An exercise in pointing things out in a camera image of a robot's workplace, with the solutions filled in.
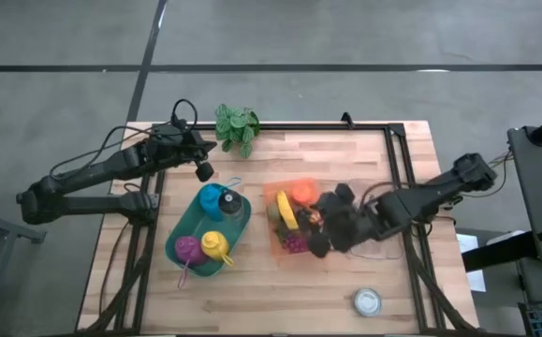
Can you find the teal plastic bin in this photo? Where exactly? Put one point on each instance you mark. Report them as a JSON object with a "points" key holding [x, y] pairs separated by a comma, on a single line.
{"points": [[195, 224]]}

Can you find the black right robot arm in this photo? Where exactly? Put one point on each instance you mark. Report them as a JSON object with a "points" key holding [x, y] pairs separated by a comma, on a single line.
{"points": [[429, 196]]}

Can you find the orange translucent plastic bin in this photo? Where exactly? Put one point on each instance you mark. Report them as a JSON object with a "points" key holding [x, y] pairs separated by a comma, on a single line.
{"points": [[273, 187]]}

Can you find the tin can pale lid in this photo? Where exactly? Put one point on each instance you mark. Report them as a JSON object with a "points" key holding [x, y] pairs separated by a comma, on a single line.
{"points": [[367, 302]]}

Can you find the yellow squeeze bottle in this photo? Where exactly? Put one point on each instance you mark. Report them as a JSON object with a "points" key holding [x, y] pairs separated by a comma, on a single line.
{"points": [[214, 245]]}

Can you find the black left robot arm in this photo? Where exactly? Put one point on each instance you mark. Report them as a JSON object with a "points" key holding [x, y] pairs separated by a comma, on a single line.
{"points": [[111, 164]]}

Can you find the purple squeeze bottle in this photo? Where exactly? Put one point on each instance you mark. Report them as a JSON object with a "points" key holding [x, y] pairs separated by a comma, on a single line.
{"points": [[188, 250]]}

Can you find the brown kiwi fruit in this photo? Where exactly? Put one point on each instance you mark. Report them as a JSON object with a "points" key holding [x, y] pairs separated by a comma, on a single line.
{"points": [[273, 211]]}

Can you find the clear bottle black lid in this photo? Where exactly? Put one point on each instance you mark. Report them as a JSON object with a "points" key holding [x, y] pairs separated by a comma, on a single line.
{"points": [[229, 202]]}

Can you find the black toy grape bunch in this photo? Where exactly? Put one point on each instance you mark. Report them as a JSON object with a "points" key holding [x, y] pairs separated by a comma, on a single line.
{"points": [[304, 220]]}

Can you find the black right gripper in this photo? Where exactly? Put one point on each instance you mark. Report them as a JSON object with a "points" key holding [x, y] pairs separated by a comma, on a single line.
{"points": [[350, 229]]}

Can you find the white paper sheet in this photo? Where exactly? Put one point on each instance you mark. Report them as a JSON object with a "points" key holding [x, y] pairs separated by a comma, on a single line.
{"points": [[476, 281]]}

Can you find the red toy grape bunch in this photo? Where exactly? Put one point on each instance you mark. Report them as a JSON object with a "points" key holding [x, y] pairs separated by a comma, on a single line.
{"points": [[294, 243]]}

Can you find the blue squeeze bottle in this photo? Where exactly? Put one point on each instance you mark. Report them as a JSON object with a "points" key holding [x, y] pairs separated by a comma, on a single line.
{"points": [[210, 199]]}

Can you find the round orange toy fruit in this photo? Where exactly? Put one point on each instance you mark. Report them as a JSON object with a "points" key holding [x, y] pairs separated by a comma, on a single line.
{"points": [[302, 193]]}

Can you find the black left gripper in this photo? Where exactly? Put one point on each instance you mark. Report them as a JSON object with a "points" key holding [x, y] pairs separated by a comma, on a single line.
{"points": [[191, 145]]}

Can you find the yellow toy banana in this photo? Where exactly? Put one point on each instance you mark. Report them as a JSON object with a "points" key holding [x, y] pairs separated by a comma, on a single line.
{"points": [[287, 210]]}

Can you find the artificial striped green plant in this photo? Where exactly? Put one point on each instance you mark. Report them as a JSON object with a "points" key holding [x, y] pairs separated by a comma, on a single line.
{"points": [[238, 126]]}

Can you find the grey metal stand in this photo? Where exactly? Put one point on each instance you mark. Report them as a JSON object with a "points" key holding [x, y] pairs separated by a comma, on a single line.
{"points": [[22, 232]]}

